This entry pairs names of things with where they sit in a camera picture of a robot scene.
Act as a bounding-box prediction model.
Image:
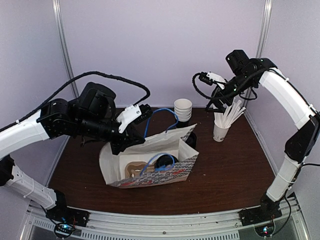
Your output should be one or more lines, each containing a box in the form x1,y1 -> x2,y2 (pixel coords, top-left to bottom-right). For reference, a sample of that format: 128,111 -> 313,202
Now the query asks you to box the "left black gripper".
74,114 -> 146,155

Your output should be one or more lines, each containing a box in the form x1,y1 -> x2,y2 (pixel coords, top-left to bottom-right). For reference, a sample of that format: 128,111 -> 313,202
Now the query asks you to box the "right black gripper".
206,71 -> 257,113

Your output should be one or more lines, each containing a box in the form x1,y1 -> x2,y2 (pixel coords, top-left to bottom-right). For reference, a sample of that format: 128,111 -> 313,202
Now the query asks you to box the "cardboard cup carrier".
124,161 -> 147,178

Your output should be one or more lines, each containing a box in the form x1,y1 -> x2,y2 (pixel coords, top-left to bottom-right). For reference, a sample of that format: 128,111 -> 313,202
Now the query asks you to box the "stack of paper cups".
174,98 -> 193,128

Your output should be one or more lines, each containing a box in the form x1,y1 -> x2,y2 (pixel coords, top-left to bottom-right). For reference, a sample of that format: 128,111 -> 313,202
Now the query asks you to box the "blue checkered paper bag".
99,124 -> 199,189

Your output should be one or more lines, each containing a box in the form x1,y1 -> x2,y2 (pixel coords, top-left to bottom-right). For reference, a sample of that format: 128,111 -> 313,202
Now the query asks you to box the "black cup lid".
154,154 -> 179,171

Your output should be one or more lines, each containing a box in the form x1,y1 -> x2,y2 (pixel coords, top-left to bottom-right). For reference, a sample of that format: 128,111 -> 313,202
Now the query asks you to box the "black paper coffee cup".
154,154 -> 180,172

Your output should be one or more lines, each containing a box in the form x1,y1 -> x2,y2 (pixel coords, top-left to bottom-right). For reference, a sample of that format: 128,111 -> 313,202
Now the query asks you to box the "stack of black lids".
185,132 -> 197,149

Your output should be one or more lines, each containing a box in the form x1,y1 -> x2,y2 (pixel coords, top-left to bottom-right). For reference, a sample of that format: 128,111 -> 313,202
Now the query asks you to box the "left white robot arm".
0,82 -> 145,222

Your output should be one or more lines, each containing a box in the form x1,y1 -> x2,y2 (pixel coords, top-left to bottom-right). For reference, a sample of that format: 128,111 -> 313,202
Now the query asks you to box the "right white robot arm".
199,49 -> 320,221

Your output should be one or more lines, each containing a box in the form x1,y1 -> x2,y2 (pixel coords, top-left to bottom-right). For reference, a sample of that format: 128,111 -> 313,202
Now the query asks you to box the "bundle of white straws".
213,100 -> 246,129

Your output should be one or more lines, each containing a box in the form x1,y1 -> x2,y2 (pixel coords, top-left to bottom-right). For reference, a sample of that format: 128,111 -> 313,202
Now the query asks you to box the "white cup holding straws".
212,120 -> 231,142

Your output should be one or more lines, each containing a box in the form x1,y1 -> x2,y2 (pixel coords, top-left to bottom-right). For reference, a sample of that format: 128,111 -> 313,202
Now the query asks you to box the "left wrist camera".
116,104 -> 153,134

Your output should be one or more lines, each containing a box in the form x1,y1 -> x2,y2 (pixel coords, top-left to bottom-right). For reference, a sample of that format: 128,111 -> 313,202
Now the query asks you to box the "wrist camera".
116,104 -> 153,134
199,71 -> 227,89

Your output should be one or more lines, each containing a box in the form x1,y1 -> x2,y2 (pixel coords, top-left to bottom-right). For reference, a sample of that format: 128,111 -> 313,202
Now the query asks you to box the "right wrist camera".
199,71 -> 227,89

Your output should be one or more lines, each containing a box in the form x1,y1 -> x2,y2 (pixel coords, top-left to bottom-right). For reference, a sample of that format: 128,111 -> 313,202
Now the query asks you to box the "right aluminium post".
243,0 -> 273,108

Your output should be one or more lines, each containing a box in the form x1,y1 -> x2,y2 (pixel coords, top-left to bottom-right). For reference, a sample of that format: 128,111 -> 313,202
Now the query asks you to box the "aluminium post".
51,0 -> 80,98
243,0 -> 273,108

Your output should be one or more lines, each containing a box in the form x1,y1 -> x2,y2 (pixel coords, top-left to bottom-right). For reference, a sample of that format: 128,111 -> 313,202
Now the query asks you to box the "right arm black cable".
191,72 -> 258,106

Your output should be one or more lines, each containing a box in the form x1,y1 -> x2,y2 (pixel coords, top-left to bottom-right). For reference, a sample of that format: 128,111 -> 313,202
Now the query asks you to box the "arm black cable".
191,72 -> 258,106
0,71 -> 151,131

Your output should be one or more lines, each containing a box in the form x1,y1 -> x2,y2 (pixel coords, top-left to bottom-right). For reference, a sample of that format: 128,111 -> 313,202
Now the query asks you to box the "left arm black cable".
0,71 -> 151,131

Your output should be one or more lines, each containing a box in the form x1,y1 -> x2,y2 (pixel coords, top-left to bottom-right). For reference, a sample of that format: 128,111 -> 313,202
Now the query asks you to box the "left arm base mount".
46,190 -> 90,227

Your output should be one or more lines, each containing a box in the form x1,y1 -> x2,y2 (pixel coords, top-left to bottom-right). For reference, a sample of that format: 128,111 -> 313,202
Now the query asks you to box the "left aluminium post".
51,0 -> 80,98

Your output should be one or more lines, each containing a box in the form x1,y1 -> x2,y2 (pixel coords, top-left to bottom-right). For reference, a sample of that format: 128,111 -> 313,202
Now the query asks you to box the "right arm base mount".
238,197 -> 282,226

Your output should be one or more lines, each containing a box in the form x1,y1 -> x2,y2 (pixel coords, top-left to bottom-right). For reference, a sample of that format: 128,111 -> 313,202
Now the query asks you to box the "aluminium front rail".
20,192 -> 306,240

